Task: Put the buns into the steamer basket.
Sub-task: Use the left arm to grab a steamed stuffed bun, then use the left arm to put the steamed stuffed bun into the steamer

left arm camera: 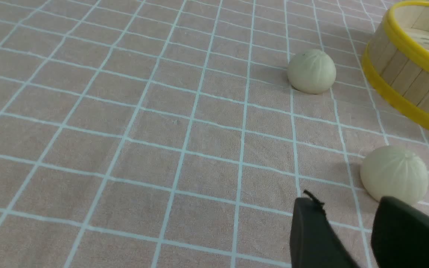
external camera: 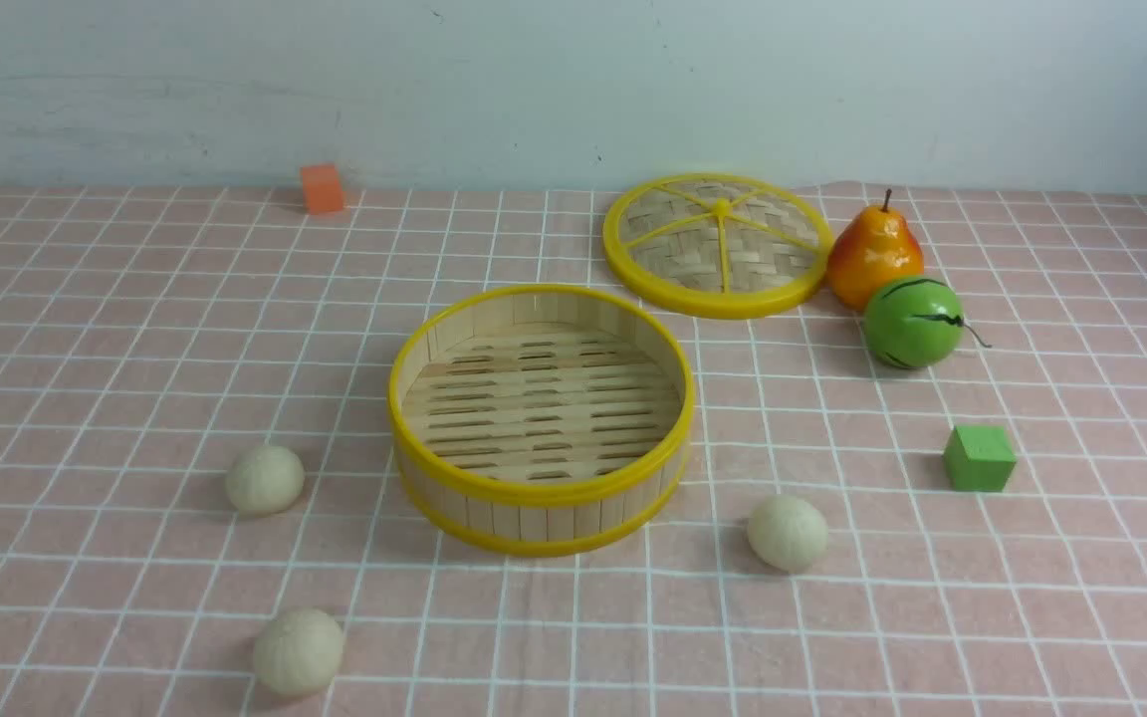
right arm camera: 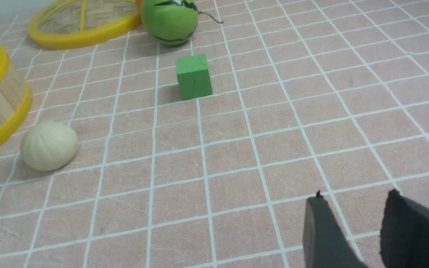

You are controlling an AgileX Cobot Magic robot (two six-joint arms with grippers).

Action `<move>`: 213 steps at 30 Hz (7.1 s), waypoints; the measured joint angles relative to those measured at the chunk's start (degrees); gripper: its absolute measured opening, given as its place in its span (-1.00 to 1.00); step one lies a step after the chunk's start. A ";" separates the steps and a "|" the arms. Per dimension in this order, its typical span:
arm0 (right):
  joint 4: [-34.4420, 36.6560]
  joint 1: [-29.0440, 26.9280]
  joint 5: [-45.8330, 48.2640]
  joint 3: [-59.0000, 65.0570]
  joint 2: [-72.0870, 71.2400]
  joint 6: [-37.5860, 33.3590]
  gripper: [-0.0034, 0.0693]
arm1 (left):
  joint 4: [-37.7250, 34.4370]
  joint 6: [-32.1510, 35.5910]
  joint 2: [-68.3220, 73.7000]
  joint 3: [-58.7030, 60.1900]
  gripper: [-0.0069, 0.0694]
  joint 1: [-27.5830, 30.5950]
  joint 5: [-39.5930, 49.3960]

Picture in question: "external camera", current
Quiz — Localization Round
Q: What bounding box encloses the white bun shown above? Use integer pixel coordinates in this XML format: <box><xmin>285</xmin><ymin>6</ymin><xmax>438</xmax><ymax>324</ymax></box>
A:
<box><xmin>252</xmin><ymin>607</ymin><xmax>345</xmax><ymax>697</ymax></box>
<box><xmin>746</xmin><ymin>494</ymin><xmax>828</xmax><ymax>575</ymax></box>
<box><xmin>224</xmin><ymin>444</ymin><xmax>305</xmax><ymax>516</ymax></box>

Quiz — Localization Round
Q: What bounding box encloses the bamboo steamer tray yellow rim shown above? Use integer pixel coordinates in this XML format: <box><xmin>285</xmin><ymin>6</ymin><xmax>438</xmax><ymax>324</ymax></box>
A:
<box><xmin>387</xmin><ymin>285</ymin><xmax>697</xmax><ymax>558</ymax></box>

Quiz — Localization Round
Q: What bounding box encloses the woven bamboo steamer lid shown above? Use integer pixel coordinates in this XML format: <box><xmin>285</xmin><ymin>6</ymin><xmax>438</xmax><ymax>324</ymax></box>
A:
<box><xmin>601</xmin><ymin>172</ymin><xmax>834</xmax><ymax>321</ymax></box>

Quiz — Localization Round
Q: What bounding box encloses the orange foam cube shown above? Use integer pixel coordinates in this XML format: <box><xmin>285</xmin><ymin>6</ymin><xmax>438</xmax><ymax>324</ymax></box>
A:
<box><xmin>301</xmin><ymin>162</ymin><xmax>346</xmax><ymax>216</ymax></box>

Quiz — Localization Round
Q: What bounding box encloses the orange yellow toy pear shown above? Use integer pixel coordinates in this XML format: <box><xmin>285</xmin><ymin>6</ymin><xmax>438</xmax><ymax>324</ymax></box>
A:
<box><xmin>825</xmin><ymin>187</ymin><xmax>924</xmax><ymax>313</ymax></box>

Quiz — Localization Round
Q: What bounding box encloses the green toy watermelon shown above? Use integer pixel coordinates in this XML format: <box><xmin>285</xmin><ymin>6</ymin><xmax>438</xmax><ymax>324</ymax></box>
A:
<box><xmin>863</xmin><ymin>274</ymin><xmax>992</xmax><ymax>371</ymax></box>

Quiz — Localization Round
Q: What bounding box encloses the green foam cube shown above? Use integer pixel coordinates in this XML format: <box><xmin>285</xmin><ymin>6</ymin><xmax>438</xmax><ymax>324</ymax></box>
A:
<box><xmin>943</xmin><ymin>424</ymin><xmax>1017</xmax><ymax>493</ymax></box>

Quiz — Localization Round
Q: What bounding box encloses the pink checkered tablecloth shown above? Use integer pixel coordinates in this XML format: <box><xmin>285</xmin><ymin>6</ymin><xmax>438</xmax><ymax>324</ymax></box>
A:
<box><xmin>0</xmin><ymin>187</ymin><xmax>1147</xmax><ymax>716</ymax></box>

